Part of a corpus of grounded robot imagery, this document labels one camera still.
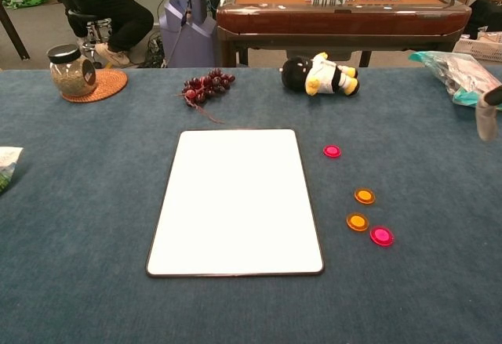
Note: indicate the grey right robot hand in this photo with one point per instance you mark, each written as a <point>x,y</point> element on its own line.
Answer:
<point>487,120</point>

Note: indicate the orange disc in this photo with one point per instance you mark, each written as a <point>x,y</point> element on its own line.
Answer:
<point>357,222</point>
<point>364,196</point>

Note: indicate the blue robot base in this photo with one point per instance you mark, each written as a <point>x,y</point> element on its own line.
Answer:
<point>188,38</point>

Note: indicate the teal clear snack bag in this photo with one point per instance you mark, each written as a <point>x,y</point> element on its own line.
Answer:
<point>451,69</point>

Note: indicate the white plastic basket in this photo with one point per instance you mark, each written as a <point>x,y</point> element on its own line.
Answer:
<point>478,48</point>

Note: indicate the black bag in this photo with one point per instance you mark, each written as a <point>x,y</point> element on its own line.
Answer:
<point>486,15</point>

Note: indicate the brown mahjong table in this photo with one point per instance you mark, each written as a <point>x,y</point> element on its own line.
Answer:
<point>333,20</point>

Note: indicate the black headed plush doll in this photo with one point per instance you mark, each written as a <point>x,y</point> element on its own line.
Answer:
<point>298,73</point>

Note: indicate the white magnetic board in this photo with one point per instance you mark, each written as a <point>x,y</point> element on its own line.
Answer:
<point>235,203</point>

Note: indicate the red grape bunch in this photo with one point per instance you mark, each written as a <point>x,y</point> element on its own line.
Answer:
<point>208,83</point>

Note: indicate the orange woven coaster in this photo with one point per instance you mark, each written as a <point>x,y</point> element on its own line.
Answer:
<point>111,83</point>

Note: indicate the seated person in black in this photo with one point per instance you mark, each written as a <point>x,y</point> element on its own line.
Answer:
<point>113,11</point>

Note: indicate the black chrome stool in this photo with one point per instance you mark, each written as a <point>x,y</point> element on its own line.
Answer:
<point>84,17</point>

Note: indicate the glass jar black lid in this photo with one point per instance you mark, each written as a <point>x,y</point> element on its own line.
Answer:
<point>72,75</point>

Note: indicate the dark table leg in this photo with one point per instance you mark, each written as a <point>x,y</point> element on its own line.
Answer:
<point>15,34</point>

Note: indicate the white snack bag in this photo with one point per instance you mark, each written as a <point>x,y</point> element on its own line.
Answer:
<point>8,167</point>

